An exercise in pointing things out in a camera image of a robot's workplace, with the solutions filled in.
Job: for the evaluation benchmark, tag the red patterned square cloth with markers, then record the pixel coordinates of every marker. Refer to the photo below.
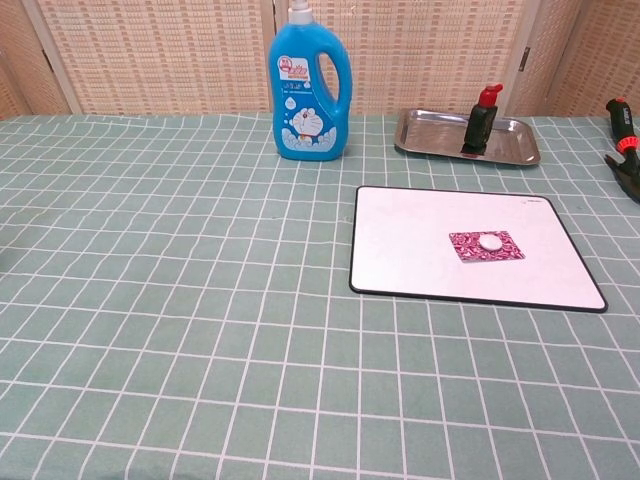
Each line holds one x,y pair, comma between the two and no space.
465,247

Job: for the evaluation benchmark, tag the small white round piece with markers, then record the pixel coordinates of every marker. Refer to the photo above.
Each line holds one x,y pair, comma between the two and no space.
489,242

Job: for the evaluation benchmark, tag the white mat with black edge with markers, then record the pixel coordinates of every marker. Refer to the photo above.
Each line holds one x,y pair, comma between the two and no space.
400,250

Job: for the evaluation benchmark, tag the green checked tablecloth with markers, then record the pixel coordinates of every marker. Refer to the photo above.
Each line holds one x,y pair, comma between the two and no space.
200,300

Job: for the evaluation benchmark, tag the blue detergent pump bottle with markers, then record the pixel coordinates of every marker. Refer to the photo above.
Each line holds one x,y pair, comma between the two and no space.
310,105

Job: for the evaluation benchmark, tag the stainless steel tray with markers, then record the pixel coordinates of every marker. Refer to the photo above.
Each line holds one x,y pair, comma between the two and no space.
430,132

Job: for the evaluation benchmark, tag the dark bottle with red cap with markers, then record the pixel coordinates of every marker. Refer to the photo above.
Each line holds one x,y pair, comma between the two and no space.
479,125

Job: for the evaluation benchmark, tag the bamboo folding screen panel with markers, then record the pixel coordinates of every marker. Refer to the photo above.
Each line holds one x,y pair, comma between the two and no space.
15,65
165,55
595,55
425,50

